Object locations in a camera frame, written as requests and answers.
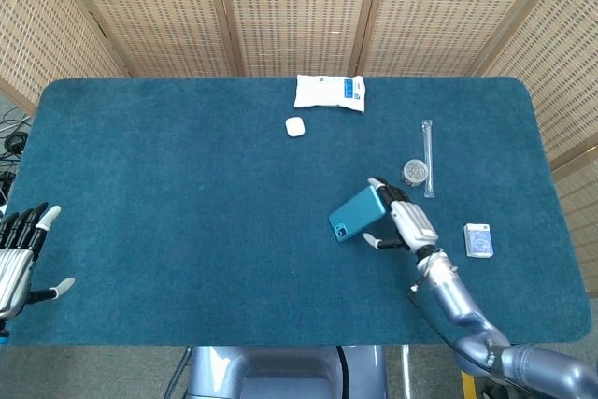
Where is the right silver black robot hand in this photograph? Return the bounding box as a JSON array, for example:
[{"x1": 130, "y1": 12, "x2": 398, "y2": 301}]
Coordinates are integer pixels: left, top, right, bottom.
[{"x1": 363, "y1": 177, "x2": 440, "y2": 260}]

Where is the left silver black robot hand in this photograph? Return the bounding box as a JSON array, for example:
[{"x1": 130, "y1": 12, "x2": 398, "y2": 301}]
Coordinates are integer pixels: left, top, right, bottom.
[{"x1": 0, "y1": 201, "x2": 76, "y2": 323}]

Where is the black smartphone teal case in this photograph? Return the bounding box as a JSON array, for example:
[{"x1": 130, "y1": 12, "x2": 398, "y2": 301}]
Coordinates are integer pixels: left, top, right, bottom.
[{"x1": 328, "y1": 184, "x2": 392, "y2": 245}]

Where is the small round silver-lid jar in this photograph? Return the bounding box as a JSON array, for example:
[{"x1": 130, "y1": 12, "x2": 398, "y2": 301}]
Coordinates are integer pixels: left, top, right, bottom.
[{"x1": 402, "y1": 158, "x2": 430, "y2": 188}]

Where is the blue white card box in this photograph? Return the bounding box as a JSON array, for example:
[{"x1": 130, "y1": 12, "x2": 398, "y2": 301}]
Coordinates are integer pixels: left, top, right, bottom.
[{"x1": 463, "y1": 222, "x2": 495, "y2": 259}]

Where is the clear plastic tube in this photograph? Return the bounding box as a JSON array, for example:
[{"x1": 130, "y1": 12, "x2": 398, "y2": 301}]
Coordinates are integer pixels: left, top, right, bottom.
[{"x1": 421, "y1": 119, "x2": 436, "y2": 199}]

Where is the white earbuds case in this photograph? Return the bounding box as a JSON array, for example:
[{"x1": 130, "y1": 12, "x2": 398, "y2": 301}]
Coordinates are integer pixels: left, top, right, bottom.
[{"x1": 285, "y1": 116, "x2": 306, "y2": 139}]

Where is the white tissue pack blue print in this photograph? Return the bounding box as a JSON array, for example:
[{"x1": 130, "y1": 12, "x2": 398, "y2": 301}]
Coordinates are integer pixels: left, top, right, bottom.
[{"x1": 293, "y1": 74, "x2": 366, "y2": 115}]

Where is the yellow floor tape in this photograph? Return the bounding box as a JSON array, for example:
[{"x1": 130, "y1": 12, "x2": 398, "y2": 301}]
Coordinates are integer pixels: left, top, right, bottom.
[{"x1": 461, "y1": 369, "x2": 478, "y2": 399}]

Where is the blue table carpet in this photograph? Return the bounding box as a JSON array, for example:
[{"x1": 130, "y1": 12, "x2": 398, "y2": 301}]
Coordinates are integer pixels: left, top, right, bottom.
[{"x1": 3, "y1": 76, "x2": 591, "y2": 348}]

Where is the grey-blue robot torso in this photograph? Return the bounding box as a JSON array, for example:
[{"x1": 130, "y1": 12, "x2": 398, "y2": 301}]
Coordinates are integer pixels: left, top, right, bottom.
[{"x1": 185, "y1": 345, "x2": 389, "y2": 399}]

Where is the woven bamboo screen panel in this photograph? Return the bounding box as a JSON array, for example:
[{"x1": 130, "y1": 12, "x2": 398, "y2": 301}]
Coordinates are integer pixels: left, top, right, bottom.
[
  {"x1": 0, "y1": 0, "x2": 130, "y2": 118},
  {"x1": 474, "y1": 0, "x2": 598, "y2": 297},
  {"x1": 46, "y1": 0, "x2": 242, "y2": 78},
  {"x1": 212, "y1": 0, "x2": 387, "y2": 78},
  {"x1": 349, "y1": 0, "x2": 569, "y2": 78}
]

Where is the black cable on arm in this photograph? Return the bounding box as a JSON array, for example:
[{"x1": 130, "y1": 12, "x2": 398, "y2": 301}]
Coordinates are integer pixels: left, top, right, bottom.
[{"x1": 406, "y1": 282, "x2": 468, "y2": 354}]

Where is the black floor cables bundle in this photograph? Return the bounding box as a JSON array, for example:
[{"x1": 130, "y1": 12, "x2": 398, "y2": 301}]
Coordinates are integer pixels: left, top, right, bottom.
[{"x1": 0, "y1": 107, "x2": 34, "y2": 213}]

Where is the black cable on torso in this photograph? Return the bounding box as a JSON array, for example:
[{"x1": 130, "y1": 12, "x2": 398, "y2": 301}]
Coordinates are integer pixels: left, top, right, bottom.
[{"x1": 335, "y1": 345, "x2": 350, "y2": 399}]

